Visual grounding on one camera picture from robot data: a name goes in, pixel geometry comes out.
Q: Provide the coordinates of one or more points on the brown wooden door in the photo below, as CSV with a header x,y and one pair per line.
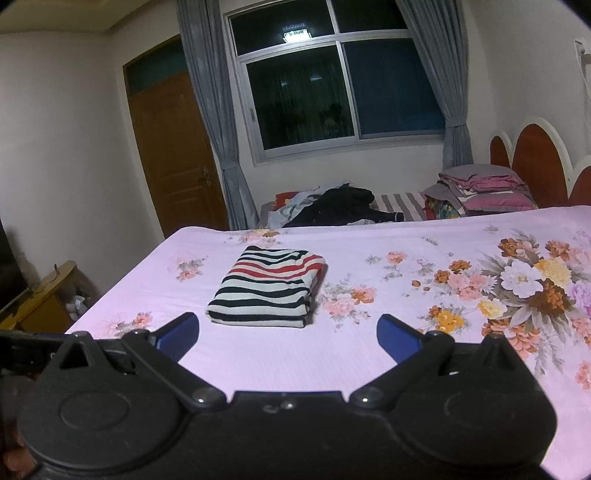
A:
x,y
175,161

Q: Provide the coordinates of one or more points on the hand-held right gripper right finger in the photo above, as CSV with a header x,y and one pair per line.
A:
x,y
397,339

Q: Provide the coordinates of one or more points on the colourful printed cloth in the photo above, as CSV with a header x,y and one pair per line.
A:
x,y
443,207

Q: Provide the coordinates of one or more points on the white wall socket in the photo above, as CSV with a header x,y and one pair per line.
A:
x,y
582,48

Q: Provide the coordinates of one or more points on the pink floral bed sheet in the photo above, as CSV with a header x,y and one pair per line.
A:
x,y
369,295

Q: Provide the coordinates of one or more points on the wooden side cabinet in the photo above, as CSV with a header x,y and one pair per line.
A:
x,y
46,304

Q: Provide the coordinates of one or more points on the stack of pink pillows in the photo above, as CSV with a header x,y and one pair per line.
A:
x,y
489,189

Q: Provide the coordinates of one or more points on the black screen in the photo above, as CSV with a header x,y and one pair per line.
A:
x,y
9,267

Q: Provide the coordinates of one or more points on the grey striped mattress cover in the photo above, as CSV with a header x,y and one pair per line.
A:
x,y
401,203

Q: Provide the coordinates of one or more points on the striped knit sweater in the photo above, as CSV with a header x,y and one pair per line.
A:
x,y
268,290

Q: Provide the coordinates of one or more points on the grey curtain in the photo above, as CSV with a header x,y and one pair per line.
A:
x,y
443,69
207,92

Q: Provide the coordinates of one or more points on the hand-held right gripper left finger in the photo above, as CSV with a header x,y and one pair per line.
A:
x,y
178,337

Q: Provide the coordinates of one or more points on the pile of dark clothes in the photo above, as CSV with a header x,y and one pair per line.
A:
x,y
341,205

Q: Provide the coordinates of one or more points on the sliding glass window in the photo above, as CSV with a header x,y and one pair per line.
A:
x,y
300,92

